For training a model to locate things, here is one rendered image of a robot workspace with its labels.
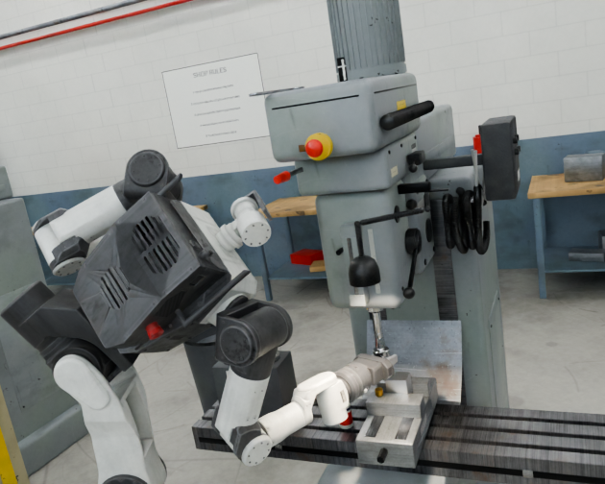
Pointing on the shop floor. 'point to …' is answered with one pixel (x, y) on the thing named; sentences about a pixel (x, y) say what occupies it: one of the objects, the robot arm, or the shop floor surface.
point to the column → (457, 300)
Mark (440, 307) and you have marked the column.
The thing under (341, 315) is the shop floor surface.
